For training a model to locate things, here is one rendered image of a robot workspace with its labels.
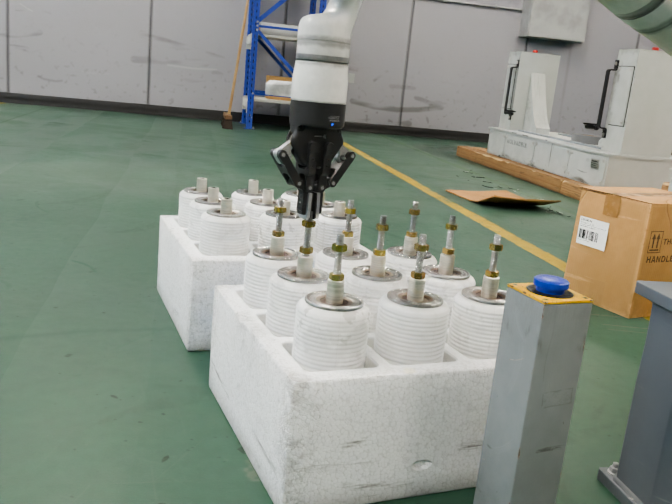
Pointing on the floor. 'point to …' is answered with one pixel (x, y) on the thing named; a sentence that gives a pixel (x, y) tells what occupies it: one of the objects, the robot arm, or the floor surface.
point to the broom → (234, 77)
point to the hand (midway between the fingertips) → (309, 204)
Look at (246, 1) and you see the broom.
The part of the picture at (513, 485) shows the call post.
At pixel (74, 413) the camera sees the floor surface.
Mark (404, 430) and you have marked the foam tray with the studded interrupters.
